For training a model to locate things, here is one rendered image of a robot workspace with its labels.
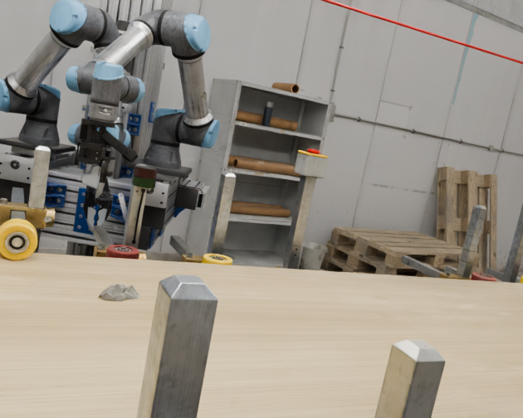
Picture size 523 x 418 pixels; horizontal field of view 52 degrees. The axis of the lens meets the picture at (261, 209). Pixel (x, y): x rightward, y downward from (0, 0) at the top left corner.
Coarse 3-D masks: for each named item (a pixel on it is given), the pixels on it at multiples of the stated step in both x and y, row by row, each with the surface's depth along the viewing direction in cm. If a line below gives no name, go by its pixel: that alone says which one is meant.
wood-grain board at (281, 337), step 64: (0, 256) 116; (64, 256) 124; (0, 320) 86; (64, 320) 90; (128, 320) 95; (256, 320) 107; (320, 320) 114; (384, 320) 122; (448, 320) 131; (512, 320) 142; (0, 384) 68; (64, 384) 71; (128, 384) 74; (256, 384) 81; (320, 384) 85; (448, 384) 94; (512, 384) 100
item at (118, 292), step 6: (108, 288) 105; (114, 288) 105; (120, 288) 106; (126, 288) 107; (132, 288) 107; (102, 294) 102; (108, 294) 103; (114, 294) 105; (120, 294) 104; (126, 294) 105; (132, 294) 106; (138, 294) 108; (120, 300) 103
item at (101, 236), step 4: (96, 228) 171; (100, 228) 172; (104, 228) 172; (96, 232) 168; (100, 232) 167; (104, 232) 167; (96, 236) 167; (100, 236) 162; (104, 236) 163; (108, 236) 163; (96, 240) 166; (100, 240) 160; (104, 240) 159; (108, 240) 160; (100, 244) 159; (104, 244) 155; (108, 244) 155; (112, 244) 156
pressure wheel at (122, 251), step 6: (108, 246) 136; (114, 246) 137; (120, 246) 139; (126, 246) 139; (108, 252) 134; (114, 252) 133; (120, 252) 133; (126, 252) 134; (132, 252) 135; (138, 252) 137; (126, 258) 134; (132, 258) 135; (138, 258) 138
